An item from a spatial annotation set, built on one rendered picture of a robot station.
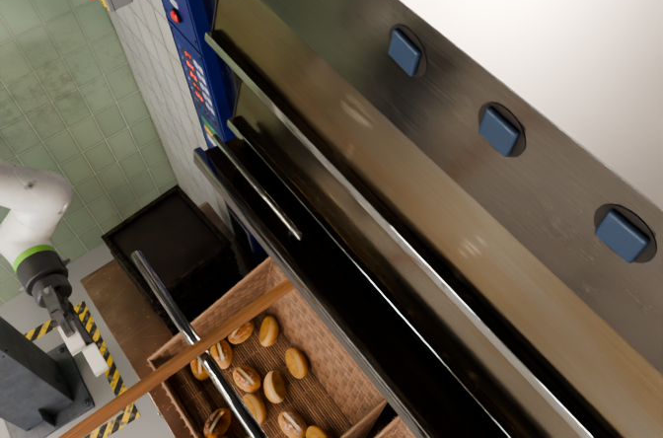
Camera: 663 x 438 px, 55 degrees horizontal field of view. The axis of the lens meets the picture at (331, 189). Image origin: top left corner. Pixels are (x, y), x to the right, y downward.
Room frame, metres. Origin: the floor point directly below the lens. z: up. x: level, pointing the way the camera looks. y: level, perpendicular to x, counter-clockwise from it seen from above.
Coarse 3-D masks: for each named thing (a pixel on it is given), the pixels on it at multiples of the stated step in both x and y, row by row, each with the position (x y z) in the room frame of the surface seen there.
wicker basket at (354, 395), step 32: (256, 288) 0.83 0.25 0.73; (224, 320) 0.76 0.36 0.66; (256, 320) 0.79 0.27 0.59; (288, 320) 0.75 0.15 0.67; (320, 320) 0.68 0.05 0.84; (160, 352) 0.64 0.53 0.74; (256, 352) 0.68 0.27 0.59; (320, 352) 0.63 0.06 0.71; (192, 384) 0.58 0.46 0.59; (288, 384) 0.57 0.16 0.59; (320, 384) 0.57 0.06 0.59; (352, 384) 0.52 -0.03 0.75; (192, 416) 0.49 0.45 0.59; (320, 416) 0.47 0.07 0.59; (352, 416) 0.46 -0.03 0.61
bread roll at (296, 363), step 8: (288, 352) 0.65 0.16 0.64; (296, 352) 0.65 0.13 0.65; (288, 360) 0.63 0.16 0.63; (296, 360) 0.62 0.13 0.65; (304, 360) 0.63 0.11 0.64; (288, 368) 0.61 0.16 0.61; (296, 368) 0.60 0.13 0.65; (304, 368) 0.60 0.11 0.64; (296, 376) 0.58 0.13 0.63; (304, 376) 0.58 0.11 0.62
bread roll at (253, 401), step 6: (246, 396) 0.53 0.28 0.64; (252, 396) 0.52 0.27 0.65; (246, 402) 0.51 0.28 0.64; (252, 402) 0.50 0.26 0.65; (258, 402) 0.50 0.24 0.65; (252, 408) 0.49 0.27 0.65; (258, 408) 0.48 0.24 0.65; (264, 408) 0.49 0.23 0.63; (258, 414) 0.47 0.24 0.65; (264, 414) 0.47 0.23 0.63; (258, 420) 0.45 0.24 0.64
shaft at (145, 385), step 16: (272, 288) 0.62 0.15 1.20; (288, 288) 0.62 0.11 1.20; (256, 304) 0.58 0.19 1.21; (240, 320) 0.54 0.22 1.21; (208, 336) 0.51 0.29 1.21; (224, 336) 0.51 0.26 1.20; (192, 352) 0.47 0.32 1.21; (160, 368) 0.44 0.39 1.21; (176, 368) 0.44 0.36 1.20; (144, 384) 0.41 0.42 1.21; (112, 400) 0.38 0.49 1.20; (128, 400) 0.38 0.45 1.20; (96, 416) 0.34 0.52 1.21; (80, 432) 0.31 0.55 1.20
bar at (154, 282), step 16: (144, 256) 0.74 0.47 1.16; (144, 272) 0.69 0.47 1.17; (160, 288) 0.65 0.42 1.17; (176, 304) 0.61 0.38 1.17; (176, 320) 0.56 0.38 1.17; (192, 336) 0.52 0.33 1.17; (208, 352) 0.48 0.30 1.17; (208, 368) 0.45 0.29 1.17; (224, 384) 0.41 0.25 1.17; (240, 400) 0.37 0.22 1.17; (240, 416) 0.34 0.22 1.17; (256, 432) 0.30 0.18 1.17
